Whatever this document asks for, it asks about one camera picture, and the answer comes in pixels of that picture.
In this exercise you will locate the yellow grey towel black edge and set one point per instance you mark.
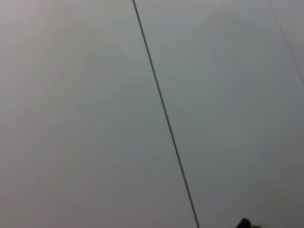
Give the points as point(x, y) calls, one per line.
point(244, 223)

